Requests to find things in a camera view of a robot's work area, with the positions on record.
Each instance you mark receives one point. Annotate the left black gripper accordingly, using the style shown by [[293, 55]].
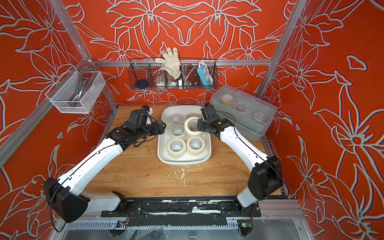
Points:
[[156, 124]]

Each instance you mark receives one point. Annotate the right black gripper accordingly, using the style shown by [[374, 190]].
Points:
[[200, 124]]

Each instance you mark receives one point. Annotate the masking tape roll four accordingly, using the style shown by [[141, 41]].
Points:
[[191, 126]]

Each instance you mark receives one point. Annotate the masking tape roll three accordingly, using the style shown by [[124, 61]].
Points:
[[178, 131]]

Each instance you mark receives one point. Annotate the masking tape roll two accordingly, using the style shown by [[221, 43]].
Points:
[[176, 118]]

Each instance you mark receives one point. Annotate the white plastic storage tray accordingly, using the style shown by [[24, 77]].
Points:
[[164, 139]]

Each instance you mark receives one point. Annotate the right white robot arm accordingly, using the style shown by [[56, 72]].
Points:
[[266, 172]]

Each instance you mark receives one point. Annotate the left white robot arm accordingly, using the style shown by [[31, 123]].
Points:
[[65, 194]]

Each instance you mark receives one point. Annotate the masking tape roll seven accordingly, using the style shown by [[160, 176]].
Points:
[[190, 115]]

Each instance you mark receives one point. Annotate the masking tape roll six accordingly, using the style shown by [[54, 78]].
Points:
[[195, 146]]

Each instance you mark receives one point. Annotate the grey lidded plastic box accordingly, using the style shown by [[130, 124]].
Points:
[[252, 116]]

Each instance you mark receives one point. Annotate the masking tape roll five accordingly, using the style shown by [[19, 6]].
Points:
[[176, 148]]

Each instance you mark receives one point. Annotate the dark blue round container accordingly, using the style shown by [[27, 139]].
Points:
[[142, 84]]

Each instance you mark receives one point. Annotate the blue white device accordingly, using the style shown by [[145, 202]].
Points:
[[204, 75]]

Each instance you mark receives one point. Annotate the white power strip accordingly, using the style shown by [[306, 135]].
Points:
[[160, 82]]

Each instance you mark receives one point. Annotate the white work glove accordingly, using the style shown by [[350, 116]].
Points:
[[171, 62]]

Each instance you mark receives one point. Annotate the black wire wall basket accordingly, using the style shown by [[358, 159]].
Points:
[[186, 74]]

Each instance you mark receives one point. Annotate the white mesh wall basket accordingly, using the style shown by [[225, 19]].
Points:
[[76, 92]]

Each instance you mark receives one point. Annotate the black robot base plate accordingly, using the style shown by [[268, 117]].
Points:
[[182, 211]]

